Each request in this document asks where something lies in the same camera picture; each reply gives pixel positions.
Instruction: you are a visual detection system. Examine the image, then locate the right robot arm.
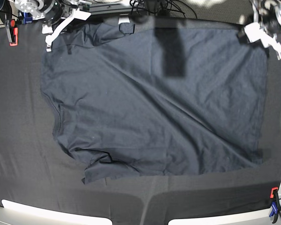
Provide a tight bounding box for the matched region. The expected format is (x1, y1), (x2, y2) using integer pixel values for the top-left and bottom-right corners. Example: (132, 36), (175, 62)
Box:
(12, 0), (93, 52)

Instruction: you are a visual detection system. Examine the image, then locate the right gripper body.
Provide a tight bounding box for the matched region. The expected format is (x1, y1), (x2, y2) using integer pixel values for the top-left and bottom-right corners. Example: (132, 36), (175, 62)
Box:
(41, 4), (91, 45)

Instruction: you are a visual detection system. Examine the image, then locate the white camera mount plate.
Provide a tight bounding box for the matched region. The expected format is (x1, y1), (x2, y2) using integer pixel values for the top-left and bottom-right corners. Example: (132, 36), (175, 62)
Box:
(118, 15), (130, 24)

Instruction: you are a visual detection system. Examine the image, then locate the orange clamp far left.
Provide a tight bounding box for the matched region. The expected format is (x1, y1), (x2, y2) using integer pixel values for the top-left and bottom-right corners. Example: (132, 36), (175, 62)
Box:
(5, 19), (18, 46)

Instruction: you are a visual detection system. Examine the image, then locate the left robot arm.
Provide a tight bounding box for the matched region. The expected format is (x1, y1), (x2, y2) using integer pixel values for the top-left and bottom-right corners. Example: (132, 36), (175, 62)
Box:
(237, 0), (281, 60)

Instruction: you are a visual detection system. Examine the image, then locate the orange blue clamp near right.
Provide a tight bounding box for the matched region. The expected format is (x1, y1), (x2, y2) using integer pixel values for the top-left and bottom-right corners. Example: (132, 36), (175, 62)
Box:
(269, 187), (281, 224)

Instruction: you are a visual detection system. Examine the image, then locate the dark navy t-shirt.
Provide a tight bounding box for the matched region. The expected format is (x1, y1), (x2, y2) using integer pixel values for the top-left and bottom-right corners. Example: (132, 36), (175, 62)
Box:
(40, 23), (267, 184)

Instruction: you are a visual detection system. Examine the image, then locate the blue clamp top left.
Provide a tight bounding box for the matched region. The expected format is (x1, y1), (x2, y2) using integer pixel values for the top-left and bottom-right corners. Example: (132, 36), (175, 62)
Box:
(17, 11), (33, 24)

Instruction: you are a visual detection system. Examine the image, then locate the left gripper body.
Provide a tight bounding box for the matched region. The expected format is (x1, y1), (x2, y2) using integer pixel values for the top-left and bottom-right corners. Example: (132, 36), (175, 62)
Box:
(237, 22), (281, 60)

